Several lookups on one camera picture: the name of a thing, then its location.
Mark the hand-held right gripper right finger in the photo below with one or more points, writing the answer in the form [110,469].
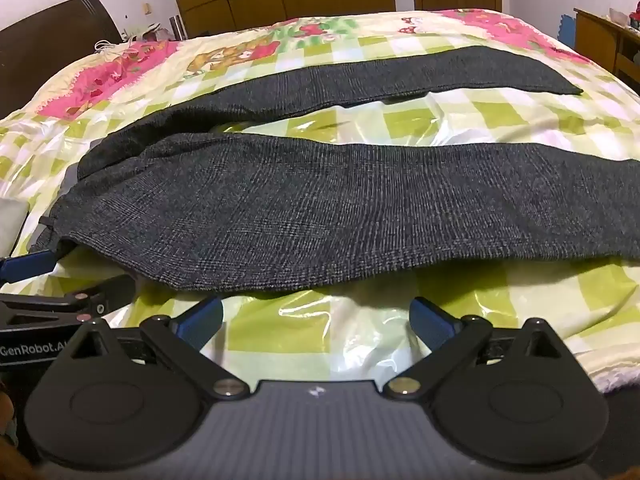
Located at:
[431,321]

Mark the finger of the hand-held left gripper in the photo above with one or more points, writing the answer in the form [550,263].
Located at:
[30,265]
[95,300]

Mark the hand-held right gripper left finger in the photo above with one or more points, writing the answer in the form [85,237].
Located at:
[200,321]

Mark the dark grey checked pants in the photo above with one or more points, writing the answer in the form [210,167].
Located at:
[250,210]

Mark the light grey cloth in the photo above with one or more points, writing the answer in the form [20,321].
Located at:
[10,222]

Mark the green checked printed blanket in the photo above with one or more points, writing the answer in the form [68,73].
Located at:
[360,125]

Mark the dark brown headboard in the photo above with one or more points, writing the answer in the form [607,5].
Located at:
[45,45]

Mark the blue foam mat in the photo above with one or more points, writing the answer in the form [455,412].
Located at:
[567,25]

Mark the wooden desk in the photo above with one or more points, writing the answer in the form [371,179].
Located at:
[600,40]

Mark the red item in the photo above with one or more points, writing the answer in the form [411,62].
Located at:
[636,10]

